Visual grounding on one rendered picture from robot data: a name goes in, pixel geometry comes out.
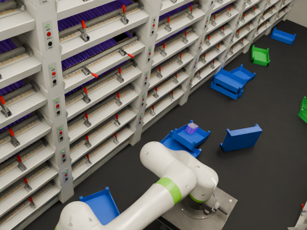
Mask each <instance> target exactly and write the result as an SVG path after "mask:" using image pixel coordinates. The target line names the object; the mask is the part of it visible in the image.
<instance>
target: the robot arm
mask: <svg viewBox="0 0 307 230"><path fill-rule="evenodd" d="M140 160H141V162H142V164H143V165H144V166H145V167H146V168H147V169H149V170H150V171H152V172H153V173H154V174H156V175H157V176H158V177H159V178H160V180H159V181H158V182H156V183H154V184H153V185H152V186H151V187H150V188H149V189H148V190H147V191H146V192H145V193H144V194H143V195H142V196H141V197H140V198H139V199H138V200H137V201H136V202H135V203H134V204H132V205H131V206H130V207H129V208H128V209H126V210H125V211H124V212H122V213H121V214H120V215H119V216H117V217H116V218H114V219H113V220H112V221H111V222H110V223H108V224H106V225H102V224H101V223H100V221H99V220H98V219H97V217H96V216H95V214H94V213H93V211H92V210H91V208H90V207H89V205H88V204H86V203H84V202H81V201H74V202H71V203H69V204H68V205H66V206H65V207H64V209H63V210H62V212H61V215H60V219H59V222H58V224H57V225H56V227H55V229H54V230H143V229H144V228H146V227H147V226H148V225H149V224H151V223H152V222H153V221H155V220H156V219H157V218H158V217H160V216H162V215H163V214H165V213H166V212H168V211H169V210H171V209H173V207H174V206H175V205H176V204H178V203H179V202H180V201H181V200H183V199H185V201H186V203H187V205H188V206H189V207H191V208H192V209H195V210H203V211H204V214H206V215H208V214H209V213H211V212H212V211H213V212H215V211H214V209H215V210H217V209H218V210H220V211H222V212H223V213H224V214H226V215H227V214H228V213H229V212H228V211H227V210H225V209H224V208H223V207H221V206H220V204H219V203H218V202H217V201H218V199H216V198H215V197H213V196H212V194H213V192H214V190H215V188H216V186H217V183H218V175H217V173H216V172H215V171H214V170H213V169H211V168H210V167H208V166H206V165H204V164H203V163H201V162H200V161H198V160H197V159H196V158H194V157H193V156H192V155H191V154H190V153H188V152H186V151H183V150H180V151H174V150H171V149H168V148H167V147H165V146H164V145H163V144H161V143H159V142H156V141H152V142H149V143H147V144H145V145H144V146H143V147H142V149H141V151H140ZM213 208H214V209H213Z"/></svg>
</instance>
